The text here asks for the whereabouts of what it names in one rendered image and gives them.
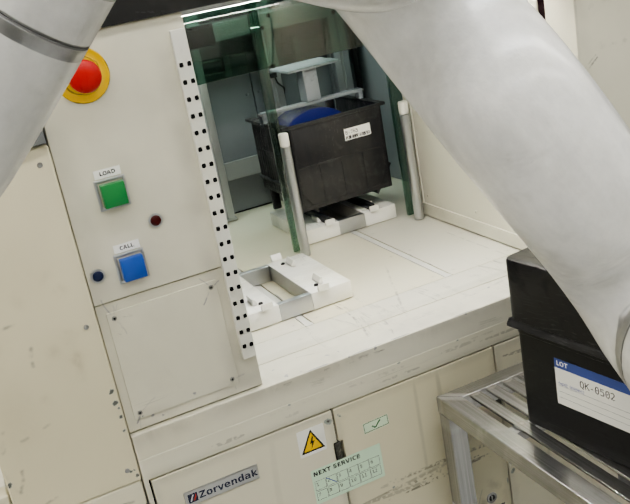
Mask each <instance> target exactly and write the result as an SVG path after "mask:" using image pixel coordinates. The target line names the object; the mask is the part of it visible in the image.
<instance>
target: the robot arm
mask: <svg viewBox="0 0 630 504"><path fill-rule="evenodd" d="M115 1H116V0H0V197H1V195H2V194H3V193H4V191H5V190H6V188H7V187H8V185H9V184H10V182H11V181H12V179H13V178H14V176H15V175H16V173H17V172H18V170H19V168H20V167H21V165H22V163H23V162H24V160H25V158H26V157H27V155H28V153H29V151H30V150H31V148H32V146H33V145H34V143H35V141H36V140H37V138H38V136H39V135H40V133H41V131H42V129H43V128H44V126H45V124H46V123H47V121H48V119H49V117H50V116H51V114H52V112H53V110H54V109H55V107H56V105H57V103H58V102H59V100H60V98H61V96H62V95H63V93H64V91H65V90H66V88H67V86H68V84H69V83H70V81H71V79H72V77H73V76H74V74H75V72H76V70H77V69H78V67H79V65H80V63H81V62H82V60H83V58H84V56H85V55H86V53H87V51H88V49H89V47H90V45H91V44H92V42H93V40H94V39H95V37H96V35H97V33H98V31H99V30H100V28H101V26H102V24H103V23H104V21H105V19H106V17H107V15H108V14H109V12H110V10H111V8H112V7H113V5H114V3H115ZM295 1H299V2H304V3H308V4H312V5H316V6H321V7H326V8H331V9H335V10H336V11H337V12H338V14H339V15H340V16H341V17H342V19H343V20H344V21H345V22H346V23H347V25H348V26H349V27H350V28H351V30H352V31H353V32H354V33H355V35H356V36H357V37H358V38H359V40H360V41H361V42H362V43H363V45H364V46H365V47H366V49H367V50H368V51H369V52H370V54H371V55H372V56H373V57H374V59H375V60H376V61H377V63H378V64H379V65H380V66H381V68H382V69H383V70H384V72H385V73H386V74H387V75H388V77H389V78H390V79H391V81H392V82H393V83H394V84H395V86H396V87H397V88H398V89H399V91H400V92H401V93H402V95H403V96H404V97H405V98H406V100H407V101H408V102H409V104H410V105H411V106H412V107H413V109H414V110H415V111H416V112H417V114H418V115H419V116H420V118H421V119H422V120H423V121H424V123H425V124H426V125H427V126H428V128H429V129H430V130H431V131H432V133H433V134H434V135H435V136H436V138H437V139H438V140H439V141H440V143H441V144H442V145H443V146H444V148H445V149H446V150H447V151H448V153H449V154H450V155H451V156H452V157H453V159H454V160H455V161H456V162H457V164H458V165H459V166H460V167H461V168H462V170H463V171H464V172H465V173H466V174H467V175H468V177H469V178H470V179H471V180H472V181H473V182H474V184H475V185H476V186H477V187H478V188H479V190H480V191H481V192H482V193H483V194H484V196H485V197H486V198H487V199H488V200H489V202H490V203H491V204H492V205H493V206H494V208H495V209H496V210H497V211H498V212H499V214H500V215H501V216H502V217H503V219H504V220H505V221H506V222H507V223H508V225H509V226H510V227H511V228H512V229H513V231H514V232H515V233H516V234H517V235H518V236H519V238H520V239H521V240H522V241H523V242H524V244H525V245H526V246H527V247H528V248H529V249H530V251H531V252H532V253H533V254H534V255H535V257H536V258H537V259H538V260H539V261H540V262H541V264H542V265H543V266H544V267H545V269H546V270H547V271H548V272H549V274H550V275H551V276H552V278H553V279H554V280H555V281H556V283H557V284H558V285H559V287H560V288H561V290H562V291H563V292H564V294H565V295H566V296H567V298H568V299H569V300H570V302H571V303H572V305H573V306H574V307H575V309H576V310H577V312H578V313H579V315H580V316H581V318H582V319H583V321H584V323H585V324H586V326H587V327H588V329H589V331H590V332H591V334H592V335H593V337H594V339H595V340H596V342H597V344H598V345H599V347H600V349H601V350H602V352H603V353H604V355H605V356H606V358H607V359H608V361H609V362H610V364H611V365H612V367H613V368H614V369H615V371H616V372H617V374H618V375H619V376H620V378H621V379H622V381H623V382H624V383H625V385H626V386H627V388H628V389H629V391H630V129H629V127H628V126H627V125H626V123H625V122H624V120H623V119H622V118H621V116H620V115H619V113H618V112H617V111H616V109H615V108H614V106H613V105H612V104H611V102H610V101H609V99H608V98H607V97H606V95H605V94H604V93H603V91H602V90H601V89H600V87H599V86H598V85H597V83H596V82H595V81H594V79H593V78H592V77H591V75H590V74H589V73H588V71H587V70H586V69H585V68H584V66H583V65H582V64H581V63H580V61H579V60H578V59H577V58H576V56H575V55H574V54H573V53H572V51H571V50H570V49H569V48H568V46H567V45H566V44H565V43H564V42H563V40H562V39H561V38H560V37H559V35H558V34H557V33H556V32H555V31H554V30H553V28H552V27H551V26H550V25H549V24H548V23H547V22H546V20H545V19H544V18H543V17H542V16H541V15H540V14H539V12H538V11H537V10H536V9H535V8H534V7H533V6H532V5H531V4H530V3H529V1H528V0H295Z"/></svg>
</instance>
